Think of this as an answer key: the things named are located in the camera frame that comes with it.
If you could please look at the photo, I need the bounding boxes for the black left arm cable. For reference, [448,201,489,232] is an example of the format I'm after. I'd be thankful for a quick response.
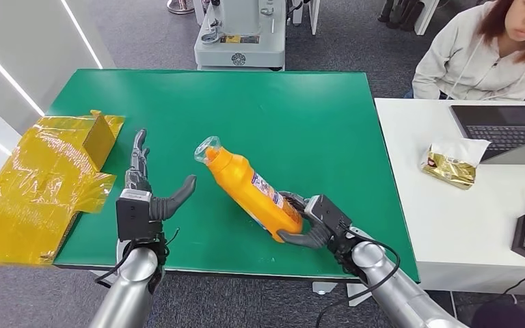
[94,240,133,289]

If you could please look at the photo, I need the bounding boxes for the person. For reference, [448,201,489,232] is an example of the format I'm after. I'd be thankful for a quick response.
[405,0,525,101]

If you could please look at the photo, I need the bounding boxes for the orange plastic bottle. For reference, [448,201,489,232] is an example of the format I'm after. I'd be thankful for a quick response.
[193,135,304,244]

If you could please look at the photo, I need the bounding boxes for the dark grey laptop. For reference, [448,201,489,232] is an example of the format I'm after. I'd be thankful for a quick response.
[450,105,525,166]

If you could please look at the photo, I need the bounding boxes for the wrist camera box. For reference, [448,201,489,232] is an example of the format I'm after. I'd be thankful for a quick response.
[116,189,154,242]
[304,194,353,241]

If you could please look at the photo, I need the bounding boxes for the white furniture leg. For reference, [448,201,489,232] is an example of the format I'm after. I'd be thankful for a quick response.
[414,0,441,36]

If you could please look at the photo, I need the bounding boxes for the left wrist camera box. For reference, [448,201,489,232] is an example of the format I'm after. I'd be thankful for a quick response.
[116,189,154,242]

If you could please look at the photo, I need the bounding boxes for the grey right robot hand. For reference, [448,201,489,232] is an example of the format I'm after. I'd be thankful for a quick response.
[277,191,336,250]

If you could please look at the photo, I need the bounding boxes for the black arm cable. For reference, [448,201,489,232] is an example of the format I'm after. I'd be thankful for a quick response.
[314,228,402,328]
[94,240,133,289]

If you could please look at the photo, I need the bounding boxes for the dark purple cushion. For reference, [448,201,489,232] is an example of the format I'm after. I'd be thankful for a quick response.
[470,299,525,328]

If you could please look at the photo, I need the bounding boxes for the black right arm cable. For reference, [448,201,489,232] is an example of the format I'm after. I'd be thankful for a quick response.
[314,228,402,328]

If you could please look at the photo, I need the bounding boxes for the chrome stand base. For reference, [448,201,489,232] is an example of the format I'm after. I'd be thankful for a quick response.
[167,0,196,15]

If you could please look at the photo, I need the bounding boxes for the black adapter cable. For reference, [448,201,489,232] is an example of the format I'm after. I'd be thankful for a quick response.
[503,261,525,297]

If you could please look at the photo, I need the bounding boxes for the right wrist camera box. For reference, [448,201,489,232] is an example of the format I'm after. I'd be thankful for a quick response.
[304,194,353,241]

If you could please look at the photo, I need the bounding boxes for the black floor object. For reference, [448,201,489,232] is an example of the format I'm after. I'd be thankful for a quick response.
[377,0,427,31]

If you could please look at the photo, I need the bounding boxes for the yellow taped cardboard box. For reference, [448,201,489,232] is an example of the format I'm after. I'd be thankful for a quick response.
[0,109,126,267]

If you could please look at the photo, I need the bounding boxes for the gold snack packet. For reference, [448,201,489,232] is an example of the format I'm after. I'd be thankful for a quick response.
[420,137,492,191]

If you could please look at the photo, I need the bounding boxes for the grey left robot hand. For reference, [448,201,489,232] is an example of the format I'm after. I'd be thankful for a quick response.
[124,128,198,223]

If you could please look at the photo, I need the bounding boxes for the grey machine stand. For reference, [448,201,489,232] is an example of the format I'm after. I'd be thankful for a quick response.
[193,0,287,72]

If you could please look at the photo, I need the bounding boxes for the white table foot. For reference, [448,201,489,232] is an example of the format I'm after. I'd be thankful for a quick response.
[347,284,368,308]
[312,282,338,296]

